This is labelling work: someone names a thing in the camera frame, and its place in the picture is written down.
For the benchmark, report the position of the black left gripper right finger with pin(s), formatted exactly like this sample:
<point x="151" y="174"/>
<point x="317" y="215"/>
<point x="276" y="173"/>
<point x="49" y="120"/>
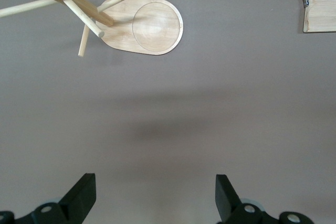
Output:
<point x="236" y="211"/>

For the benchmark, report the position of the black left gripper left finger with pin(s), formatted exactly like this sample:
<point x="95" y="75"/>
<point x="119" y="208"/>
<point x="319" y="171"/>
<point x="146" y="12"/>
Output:
<point x="65" y="208"/>

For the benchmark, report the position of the bamboo cutting board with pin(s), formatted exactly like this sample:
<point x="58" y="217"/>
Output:
<point x="321" y="6"/>

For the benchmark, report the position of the wooden mug rack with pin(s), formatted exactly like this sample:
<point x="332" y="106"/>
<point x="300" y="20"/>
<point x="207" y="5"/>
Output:
<point x="123" y="27"/>

